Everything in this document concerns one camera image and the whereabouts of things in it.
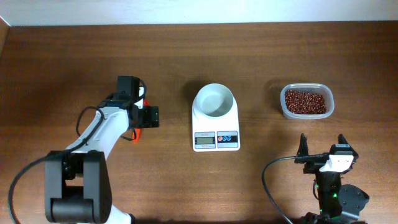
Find clear plastic container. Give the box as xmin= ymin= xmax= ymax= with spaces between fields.
xmin=280 ymin=83 xmax=335 ymax=119

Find white digital kitchen scale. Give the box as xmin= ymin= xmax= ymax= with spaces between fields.
xmin=192 ymin=97 xmax=241 ymax=152

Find white round bowl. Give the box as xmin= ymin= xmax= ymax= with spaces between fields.
xmin=193 ymin=83 xmax=234 ymax=118

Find red beans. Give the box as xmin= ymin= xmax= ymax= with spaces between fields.
xmin=284 ymin=90 xmax=326 ymax=114

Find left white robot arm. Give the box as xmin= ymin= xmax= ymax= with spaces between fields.
xmin=44 ymin=76 xmax=159 ymax=223

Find orange measuring scoop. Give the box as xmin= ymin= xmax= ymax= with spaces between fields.
xmin=132 ymin=100 xmax=149 ymax=144

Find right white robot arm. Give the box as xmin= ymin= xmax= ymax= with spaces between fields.
xmin=294 ymin=134 xmax=369 ymax=223

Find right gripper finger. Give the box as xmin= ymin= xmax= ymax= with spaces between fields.
xmin=329 ymin=134 xmax=359 ymax=162
xmin=297 ymin=133 xmax=308 ymax=157

